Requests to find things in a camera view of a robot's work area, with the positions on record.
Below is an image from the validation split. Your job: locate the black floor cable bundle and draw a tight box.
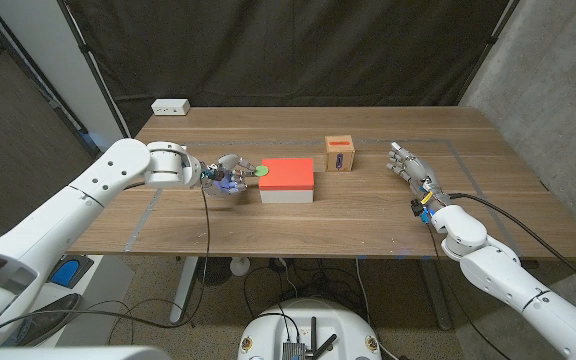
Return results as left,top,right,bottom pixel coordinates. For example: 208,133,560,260
242,257,369,321

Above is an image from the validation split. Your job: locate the white power outlet box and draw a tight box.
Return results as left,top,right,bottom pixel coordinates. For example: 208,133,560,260
150,98,192,117

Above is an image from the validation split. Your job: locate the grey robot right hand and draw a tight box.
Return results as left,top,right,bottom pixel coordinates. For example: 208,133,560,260
386,141,452,221

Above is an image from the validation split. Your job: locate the red box with white base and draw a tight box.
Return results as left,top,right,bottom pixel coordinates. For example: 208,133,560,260
257,157,315,205

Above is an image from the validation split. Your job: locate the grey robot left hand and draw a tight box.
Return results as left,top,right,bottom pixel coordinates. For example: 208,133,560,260
198,153,258,197

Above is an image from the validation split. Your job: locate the white robot head edge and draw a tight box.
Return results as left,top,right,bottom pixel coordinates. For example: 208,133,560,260
0,344,172,360

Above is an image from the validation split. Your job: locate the black backdrop curtain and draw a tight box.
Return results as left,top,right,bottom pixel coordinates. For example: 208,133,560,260
62,0,519,137

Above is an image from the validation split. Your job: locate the wooden coin slot box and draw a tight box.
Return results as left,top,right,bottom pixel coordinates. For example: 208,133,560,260
324,134,356,173

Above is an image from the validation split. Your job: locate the black backdrop stand pole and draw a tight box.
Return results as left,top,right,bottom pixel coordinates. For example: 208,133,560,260
459,0,520,105
57,0,133,146

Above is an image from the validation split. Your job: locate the blue foot pedal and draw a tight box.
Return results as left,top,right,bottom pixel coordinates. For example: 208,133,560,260
47,254,95,289

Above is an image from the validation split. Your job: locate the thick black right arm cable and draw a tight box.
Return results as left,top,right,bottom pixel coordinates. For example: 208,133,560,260
447,192,576,300

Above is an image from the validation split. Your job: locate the dark grey shoe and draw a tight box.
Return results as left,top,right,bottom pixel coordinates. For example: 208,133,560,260
15,293,82,348

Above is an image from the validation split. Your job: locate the black round floor fan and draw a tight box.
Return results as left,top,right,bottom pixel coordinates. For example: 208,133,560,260
196,257,233,287

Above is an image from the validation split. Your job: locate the grey table leg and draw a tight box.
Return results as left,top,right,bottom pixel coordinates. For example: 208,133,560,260
417,258,453,332

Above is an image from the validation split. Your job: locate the white robot torso base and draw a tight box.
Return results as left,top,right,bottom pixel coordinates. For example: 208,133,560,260
237,298,383,360

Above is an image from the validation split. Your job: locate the white table leg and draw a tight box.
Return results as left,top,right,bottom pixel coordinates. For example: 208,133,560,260
169,256,200,325

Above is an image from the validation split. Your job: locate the white round floor disc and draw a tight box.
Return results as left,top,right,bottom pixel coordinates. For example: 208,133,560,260
229,256,252,278

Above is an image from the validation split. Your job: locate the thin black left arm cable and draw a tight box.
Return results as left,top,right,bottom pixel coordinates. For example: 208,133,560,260
0,185,212,334

